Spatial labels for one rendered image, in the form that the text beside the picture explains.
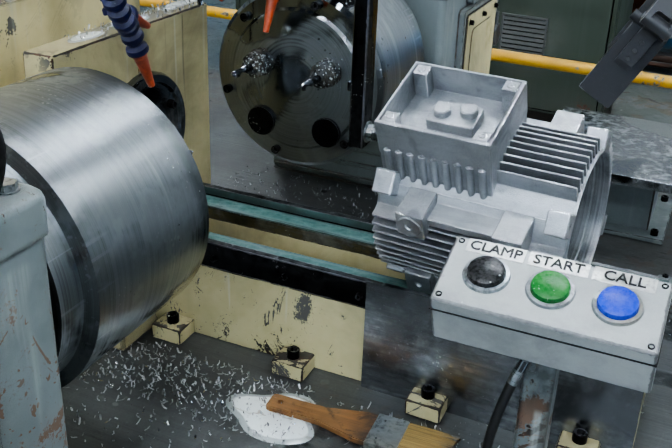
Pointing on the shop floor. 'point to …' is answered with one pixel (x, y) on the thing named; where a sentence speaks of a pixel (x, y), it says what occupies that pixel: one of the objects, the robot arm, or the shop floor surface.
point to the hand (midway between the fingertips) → (616, 65)
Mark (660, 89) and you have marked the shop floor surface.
